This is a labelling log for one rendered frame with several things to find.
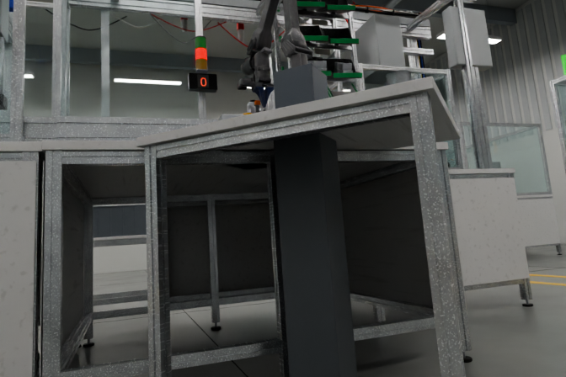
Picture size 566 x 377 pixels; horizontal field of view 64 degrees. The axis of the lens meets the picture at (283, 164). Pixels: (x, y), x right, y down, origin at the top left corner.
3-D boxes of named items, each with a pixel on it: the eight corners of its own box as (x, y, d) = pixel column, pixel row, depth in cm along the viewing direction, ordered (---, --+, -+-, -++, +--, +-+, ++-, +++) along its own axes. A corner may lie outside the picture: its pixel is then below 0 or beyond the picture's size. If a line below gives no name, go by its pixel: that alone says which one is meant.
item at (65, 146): (448, 149, 186) (447, 141, 187) (41, 149, 137) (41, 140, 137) (315, 191, 317) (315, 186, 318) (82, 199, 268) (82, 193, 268)
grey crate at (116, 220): (154, 234, 343) (153, 204, 347) (64, 239, 323) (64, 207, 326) (152, 236, 383) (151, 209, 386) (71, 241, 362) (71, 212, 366)
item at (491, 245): (536, 305, 277) (515, 167, 291) (378, 330, 241) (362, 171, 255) (460, 295, 340) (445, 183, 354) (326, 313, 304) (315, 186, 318)
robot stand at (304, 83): (316, 123, 141) (311, 62, 144) (276, 130, 147) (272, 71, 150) (332, 131, 153) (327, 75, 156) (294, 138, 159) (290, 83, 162)
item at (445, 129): (434, 87, 104) (432, 76, 104) (136, 146, 142) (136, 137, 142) (460, 139, 166) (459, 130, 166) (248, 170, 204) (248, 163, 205)
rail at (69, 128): (311, 146, 175) (308, 119, 177) (56, 146, 146) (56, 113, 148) (305, 149, 180) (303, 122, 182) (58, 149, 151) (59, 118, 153)
